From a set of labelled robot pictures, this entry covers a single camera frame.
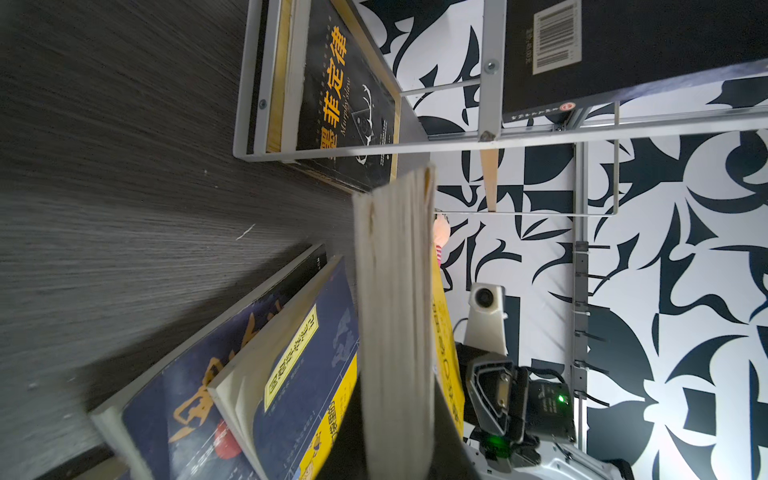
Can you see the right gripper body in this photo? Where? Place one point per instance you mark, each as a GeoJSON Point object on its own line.
{"type": "Point", "coordinates": [518, 404]}

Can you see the yellow cartoon book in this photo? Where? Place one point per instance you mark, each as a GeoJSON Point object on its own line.
{"type": "Point", "coordinates": [407, 429]}

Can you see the navy book yellow label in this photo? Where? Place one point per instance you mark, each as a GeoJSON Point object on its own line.
{"type": "Point", "coordinates": [285, 394]}

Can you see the dark purple portrait book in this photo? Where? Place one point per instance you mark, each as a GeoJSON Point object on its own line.
{"type": "Point", "coordinates": [164, 424]}

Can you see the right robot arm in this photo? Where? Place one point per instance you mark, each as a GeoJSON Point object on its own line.
{"type": "Point", "coordinates": [493, 458]}

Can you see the plush doll pink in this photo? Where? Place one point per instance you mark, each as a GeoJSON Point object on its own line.
{"type": "Point", "coordinates": [441, 235]}

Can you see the white wooden book shelf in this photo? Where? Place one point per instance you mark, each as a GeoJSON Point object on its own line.
{"type": "Point", "coordinates": [262, 102]}

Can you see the black barcode book on shelf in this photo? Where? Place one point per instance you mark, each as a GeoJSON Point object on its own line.
{"type": "Point", "coordinates": [566, 55]}

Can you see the black Murphy law book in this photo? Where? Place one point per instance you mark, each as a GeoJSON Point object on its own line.
{"type": "Point", "coordinates": [336, 94]}

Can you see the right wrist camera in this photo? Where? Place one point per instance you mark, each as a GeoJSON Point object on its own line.
{"type": "Point", "coordinates": [485, 329]}

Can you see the wall hook rail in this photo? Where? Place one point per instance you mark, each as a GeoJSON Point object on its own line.
{"type": "Point", "coordinates": [580, 298]}

